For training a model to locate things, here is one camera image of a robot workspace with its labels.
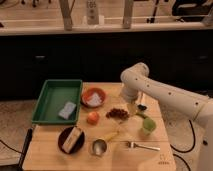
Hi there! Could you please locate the black cable on floor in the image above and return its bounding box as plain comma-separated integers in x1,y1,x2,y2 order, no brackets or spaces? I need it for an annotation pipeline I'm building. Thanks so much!
170,119,197,171

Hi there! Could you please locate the silver fork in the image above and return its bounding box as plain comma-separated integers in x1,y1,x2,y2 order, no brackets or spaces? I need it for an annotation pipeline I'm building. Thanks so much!
125,141,160,151

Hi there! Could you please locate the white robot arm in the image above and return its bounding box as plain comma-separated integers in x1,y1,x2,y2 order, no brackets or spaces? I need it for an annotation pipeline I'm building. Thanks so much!
120,62,213,171

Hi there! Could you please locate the dark red grape bunch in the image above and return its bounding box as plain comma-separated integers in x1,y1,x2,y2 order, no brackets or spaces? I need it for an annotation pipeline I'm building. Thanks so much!
106,108,129,120

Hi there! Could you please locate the white crumpled cloth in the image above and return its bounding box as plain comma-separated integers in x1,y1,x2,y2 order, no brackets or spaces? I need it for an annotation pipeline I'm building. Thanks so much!
87,93,102,107

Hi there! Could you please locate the metal cup yellow handle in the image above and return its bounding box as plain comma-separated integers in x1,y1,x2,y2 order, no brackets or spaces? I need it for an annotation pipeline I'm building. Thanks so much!
92,131,119,156

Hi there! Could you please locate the beige box on plate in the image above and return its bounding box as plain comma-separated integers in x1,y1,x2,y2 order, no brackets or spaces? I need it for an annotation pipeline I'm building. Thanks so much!
62,127,83,154

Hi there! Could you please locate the orange round fruit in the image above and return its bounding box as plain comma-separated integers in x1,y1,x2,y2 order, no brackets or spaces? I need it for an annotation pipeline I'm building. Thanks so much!
86,111,100,125

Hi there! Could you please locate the black and white spoon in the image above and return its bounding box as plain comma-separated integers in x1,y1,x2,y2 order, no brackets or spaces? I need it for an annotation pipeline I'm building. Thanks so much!
137,95,147,111

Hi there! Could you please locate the orange bowl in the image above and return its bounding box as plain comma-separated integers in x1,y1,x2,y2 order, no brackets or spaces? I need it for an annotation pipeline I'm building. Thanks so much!
81,87,106,108

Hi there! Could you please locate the light blue sponge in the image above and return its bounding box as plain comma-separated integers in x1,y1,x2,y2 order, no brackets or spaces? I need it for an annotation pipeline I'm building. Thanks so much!
58,102,76,120

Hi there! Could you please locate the green plastic tray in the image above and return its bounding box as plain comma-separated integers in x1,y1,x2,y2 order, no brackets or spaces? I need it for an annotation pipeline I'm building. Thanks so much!
32,79,83,125

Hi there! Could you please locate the green cup with handle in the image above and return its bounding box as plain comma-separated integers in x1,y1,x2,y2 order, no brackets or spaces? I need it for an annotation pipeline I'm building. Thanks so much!
136,112,156,135

